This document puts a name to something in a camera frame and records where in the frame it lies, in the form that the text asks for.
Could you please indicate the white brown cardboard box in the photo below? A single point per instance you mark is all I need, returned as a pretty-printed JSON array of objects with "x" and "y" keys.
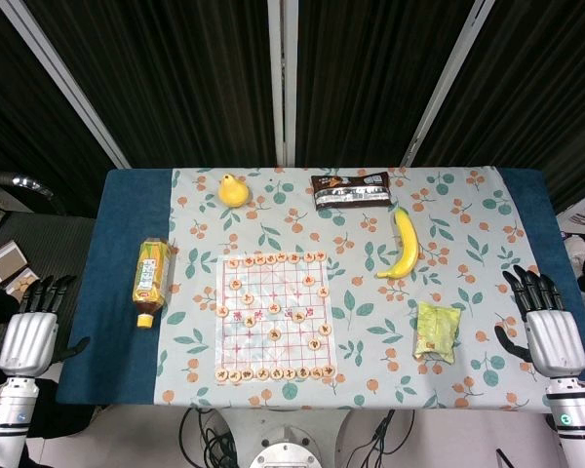
[{"x": 7, "y": 261}]

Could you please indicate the wooden chess piece black character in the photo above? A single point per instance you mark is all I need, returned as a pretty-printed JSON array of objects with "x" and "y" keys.
[
  {"x": 328, "y": 370},
  {"x": 234, "y": 375},
  {"x": 246, "y": 375},
  {"x": 274, "y": 334},
  {"x": 325, "y": 329},
  {"x": 221, "y": 375},
  {"x": 276, "y": 374},
  {"x": 300, "y": 316},
  {"x": 289, "y": 373},
  {"x": 303, "y": 373},
  {"x": 262, "y": 374},
  {"x": 314, "y": 344},
  {"x": 316, "y": 372},
  {"x": 249, "y": 321}
]

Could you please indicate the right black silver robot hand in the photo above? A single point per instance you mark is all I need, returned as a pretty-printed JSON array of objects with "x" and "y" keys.
[{"x": 556, "y": 341}]

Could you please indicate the green snack bag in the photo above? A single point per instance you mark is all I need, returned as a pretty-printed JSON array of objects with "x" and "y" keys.
[{"x": 436, "y": 331}]

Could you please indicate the yellow banana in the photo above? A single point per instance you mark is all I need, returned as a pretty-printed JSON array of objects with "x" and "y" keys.
[{"x": 407, "y": 239}]

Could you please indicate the yellow label tea bottle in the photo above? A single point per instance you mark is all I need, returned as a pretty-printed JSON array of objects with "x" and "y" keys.
[{"x": 151, "y": 273}]

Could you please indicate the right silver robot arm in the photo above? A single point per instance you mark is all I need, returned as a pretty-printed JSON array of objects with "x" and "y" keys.
[{"x": 577, "y": 419}]

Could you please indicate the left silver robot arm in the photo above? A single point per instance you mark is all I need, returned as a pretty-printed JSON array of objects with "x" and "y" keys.
[{"x": 10, "y": 419}]

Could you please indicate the white metal frame post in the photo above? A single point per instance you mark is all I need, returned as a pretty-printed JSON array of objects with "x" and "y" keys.
[
  {"x": 63, "y": 78},
  {"x": 283, "y": 83},
  {"x": 448, "y": 78}
]

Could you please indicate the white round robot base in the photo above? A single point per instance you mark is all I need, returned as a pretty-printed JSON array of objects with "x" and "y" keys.
[{"x": 285, "y": 451}]

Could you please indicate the small patterned cardboard box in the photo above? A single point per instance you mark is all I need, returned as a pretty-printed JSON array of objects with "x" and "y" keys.
[{"x": 24, "y": 282}]

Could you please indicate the yellow pear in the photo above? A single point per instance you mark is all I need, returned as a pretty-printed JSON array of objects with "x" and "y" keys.
[{"x": 232, "y": 192}]

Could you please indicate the blue table cloth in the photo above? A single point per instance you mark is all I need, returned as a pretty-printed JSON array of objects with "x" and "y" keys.
[{"x": 117, "y": 244}]

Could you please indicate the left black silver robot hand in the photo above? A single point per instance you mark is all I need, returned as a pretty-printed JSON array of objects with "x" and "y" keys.
[{"x": 29, "y": 341}]

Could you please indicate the wooden xiangqi piece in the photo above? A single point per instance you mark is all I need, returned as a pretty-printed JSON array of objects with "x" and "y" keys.
[
  {"x": 248, "y": 262},
  {"x": 260, "y": 260},
  {"x": 295, "y": 257},
  {"x": 247, "y": 298},
  {"x": 233, "y": 263},
  {"x": 309, "y": 280},
  {"x": 321, "y": 255},
  {"x": 274, "y": 307},
  {"x": 323, "y": 291},
  {"x": 221, "y": 311},
  {"x": 282, "y": 257},
  {"x": 310, "y": 256},
  {"x": 235, "y": 284},
  {"x": 271, "y": 259}
]

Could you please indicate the white red-lined chess board sheet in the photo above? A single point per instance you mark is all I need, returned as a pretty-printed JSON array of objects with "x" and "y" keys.
[{"x": 292, "y": 351}]

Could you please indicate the brown snack packet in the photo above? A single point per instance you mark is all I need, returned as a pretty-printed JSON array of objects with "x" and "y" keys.
[{"x": 351, "y": 191}]

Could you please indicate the floral fruit print tablecloth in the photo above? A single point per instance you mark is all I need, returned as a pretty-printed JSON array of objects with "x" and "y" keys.
[{"x": 468, "y": 234}]

